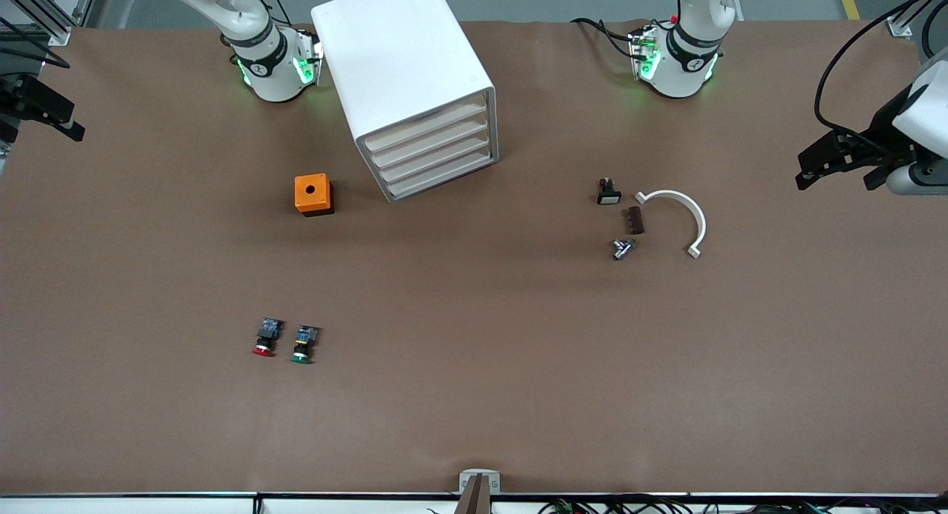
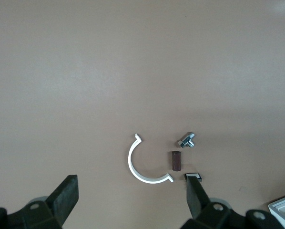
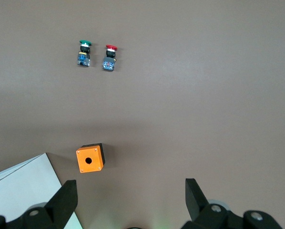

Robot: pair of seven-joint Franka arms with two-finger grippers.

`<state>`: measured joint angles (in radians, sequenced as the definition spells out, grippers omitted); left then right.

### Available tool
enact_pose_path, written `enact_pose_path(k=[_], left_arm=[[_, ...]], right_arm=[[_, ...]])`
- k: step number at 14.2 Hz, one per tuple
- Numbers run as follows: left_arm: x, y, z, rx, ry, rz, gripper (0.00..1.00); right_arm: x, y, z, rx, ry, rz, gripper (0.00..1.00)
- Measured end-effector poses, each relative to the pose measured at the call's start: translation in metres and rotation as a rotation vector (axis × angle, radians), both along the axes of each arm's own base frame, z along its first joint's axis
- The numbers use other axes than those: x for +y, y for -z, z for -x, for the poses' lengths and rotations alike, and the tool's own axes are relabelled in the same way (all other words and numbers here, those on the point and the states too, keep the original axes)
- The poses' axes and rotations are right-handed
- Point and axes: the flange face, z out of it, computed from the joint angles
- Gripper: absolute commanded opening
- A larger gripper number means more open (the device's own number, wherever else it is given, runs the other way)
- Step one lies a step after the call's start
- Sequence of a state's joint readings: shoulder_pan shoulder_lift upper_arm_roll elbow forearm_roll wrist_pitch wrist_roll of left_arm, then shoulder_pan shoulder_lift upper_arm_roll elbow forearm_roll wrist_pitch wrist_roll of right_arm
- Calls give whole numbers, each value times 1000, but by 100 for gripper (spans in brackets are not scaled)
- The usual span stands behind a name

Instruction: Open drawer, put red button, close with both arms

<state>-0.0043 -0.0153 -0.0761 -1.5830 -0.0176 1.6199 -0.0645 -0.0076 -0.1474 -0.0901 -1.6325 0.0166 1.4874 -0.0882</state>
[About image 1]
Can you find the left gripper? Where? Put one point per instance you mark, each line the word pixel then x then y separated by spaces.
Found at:
pixel 882 126

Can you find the red push button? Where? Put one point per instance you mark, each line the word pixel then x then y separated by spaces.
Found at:
pixel 266 332

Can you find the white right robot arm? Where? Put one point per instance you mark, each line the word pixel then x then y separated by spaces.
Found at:
pixel 270 77

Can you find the black white push button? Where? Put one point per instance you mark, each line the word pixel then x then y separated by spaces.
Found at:
pixel 609 197

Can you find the green push button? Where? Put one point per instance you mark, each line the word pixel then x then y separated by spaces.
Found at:
pixel 304 344

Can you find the white curved clamp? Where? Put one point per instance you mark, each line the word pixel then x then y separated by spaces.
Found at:
pixel 701 225

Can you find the brown ridged block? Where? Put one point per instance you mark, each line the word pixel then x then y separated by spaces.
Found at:
pixel 635 221

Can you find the metal tee fitting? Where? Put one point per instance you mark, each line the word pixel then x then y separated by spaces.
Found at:
pixel 622 249

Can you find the orange box with hole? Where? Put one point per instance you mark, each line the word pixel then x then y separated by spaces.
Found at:
pixel 302 199

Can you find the brown table cover sheet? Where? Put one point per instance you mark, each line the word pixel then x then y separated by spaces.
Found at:
pixel 474 351

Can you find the green terminal connector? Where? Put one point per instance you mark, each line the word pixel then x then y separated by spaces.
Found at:
pixel 564 508

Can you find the aluminium frame post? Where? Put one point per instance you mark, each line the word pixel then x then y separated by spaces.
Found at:
pixel 900 27
pixel 59 34

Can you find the white table edge rail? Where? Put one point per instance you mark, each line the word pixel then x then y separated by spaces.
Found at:
pixel 148 505

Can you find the grey metal mount bracket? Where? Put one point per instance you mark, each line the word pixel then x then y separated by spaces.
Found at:
pixel 465 484

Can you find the brown tapered post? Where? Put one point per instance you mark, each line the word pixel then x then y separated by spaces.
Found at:
pixel 474 499

